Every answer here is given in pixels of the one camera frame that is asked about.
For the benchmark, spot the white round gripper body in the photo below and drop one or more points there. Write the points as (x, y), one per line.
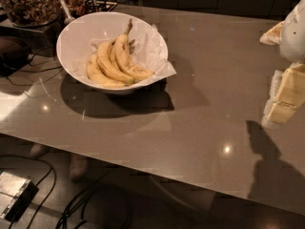
(294, 35)

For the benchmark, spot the yellow banana left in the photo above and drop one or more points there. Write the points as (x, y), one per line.
(94, 73)

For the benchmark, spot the white ceramic bowl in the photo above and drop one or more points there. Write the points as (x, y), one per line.
(80, 38)

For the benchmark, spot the glass jar of nuts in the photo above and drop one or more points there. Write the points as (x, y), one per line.
(30, 13)

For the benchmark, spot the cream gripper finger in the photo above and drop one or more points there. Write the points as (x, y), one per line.
(287, 94)
(272, 36)

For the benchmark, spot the yellow banana middle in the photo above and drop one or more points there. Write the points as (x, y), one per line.
(107, 67)

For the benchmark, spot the white handled scoop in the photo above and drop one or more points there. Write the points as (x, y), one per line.
(69, 18)

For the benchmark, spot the dark round object left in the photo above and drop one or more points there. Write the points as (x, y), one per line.
(14, 54)

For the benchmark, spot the spotted yellow banana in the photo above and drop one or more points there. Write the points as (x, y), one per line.
(124, 60)

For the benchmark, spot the white paper liner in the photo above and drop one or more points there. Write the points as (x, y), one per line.
(120, 62)

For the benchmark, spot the silver metal box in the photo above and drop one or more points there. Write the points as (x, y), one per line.
(15, 195)

